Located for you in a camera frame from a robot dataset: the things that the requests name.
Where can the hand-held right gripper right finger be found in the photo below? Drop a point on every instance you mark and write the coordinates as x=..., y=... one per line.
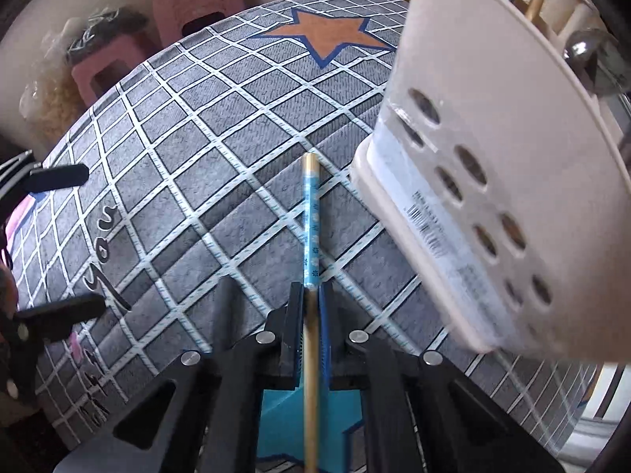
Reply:
x=325, y=327

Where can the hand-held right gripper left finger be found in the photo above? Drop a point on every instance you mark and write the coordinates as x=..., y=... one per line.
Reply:
x=296, y=327

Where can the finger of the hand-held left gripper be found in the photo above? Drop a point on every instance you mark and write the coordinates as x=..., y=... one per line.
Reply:
x=59, y=177
x=64, y=313

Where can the beige plastic utensil holder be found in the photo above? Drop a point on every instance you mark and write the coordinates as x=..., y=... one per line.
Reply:
x=468, y=83

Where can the clear bag beige contents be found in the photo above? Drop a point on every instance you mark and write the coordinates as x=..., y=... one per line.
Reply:
x=49, y=103

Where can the pink plastic stool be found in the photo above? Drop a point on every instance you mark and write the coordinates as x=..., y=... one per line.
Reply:
x=113, y=79
x=197, y=0

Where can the grey checked star tablecloth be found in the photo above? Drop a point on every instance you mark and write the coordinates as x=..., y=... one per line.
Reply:
x=197, y=157

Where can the black and grey bag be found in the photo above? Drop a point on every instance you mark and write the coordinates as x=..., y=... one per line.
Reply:
x=108, y=29

